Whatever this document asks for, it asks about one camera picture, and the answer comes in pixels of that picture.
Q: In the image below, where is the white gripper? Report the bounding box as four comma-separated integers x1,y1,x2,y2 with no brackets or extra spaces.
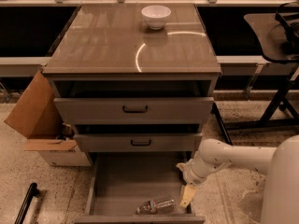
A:
176,158,207,208

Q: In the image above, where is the clear plastic water bottle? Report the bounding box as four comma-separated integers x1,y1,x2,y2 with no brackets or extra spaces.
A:
136,197,176,215

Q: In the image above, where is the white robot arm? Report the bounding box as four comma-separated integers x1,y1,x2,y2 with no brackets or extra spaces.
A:
177,135,299,224

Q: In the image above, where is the bottom grey drawer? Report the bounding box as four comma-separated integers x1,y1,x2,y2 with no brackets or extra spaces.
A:
75,152,205,224

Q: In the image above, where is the grey drawer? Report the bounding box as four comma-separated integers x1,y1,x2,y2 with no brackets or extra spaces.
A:
75,152,205,224
74,124,202,152
54,80,213,125

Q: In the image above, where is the middle grey drawer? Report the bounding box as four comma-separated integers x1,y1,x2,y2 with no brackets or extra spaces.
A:
74,124,202,152

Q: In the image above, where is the grey drawer cabinet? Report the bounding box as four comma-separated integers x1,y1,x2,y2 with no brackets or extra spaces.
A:
42,3,222,224

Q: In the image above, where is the top grey drawer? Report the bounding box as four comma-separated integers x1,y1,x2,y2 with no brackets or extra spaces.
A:
54,80,213,125

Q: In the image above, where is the black bar on floor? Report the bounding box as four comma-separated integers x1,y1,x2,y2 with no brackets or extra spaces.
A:
14,182,39,224

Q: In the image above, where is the open cardboard box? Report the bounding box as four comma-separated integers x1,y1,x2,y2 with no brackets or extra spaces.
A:
5,72,92,167

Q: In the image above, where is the white ceramic bowl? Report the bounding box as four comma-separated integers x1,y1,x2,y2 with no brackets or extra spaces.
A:
141,5,171,30

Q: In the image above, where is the black side table stand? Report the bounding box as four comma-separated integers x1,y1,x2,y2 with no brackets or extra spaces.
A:
212,2,299,142

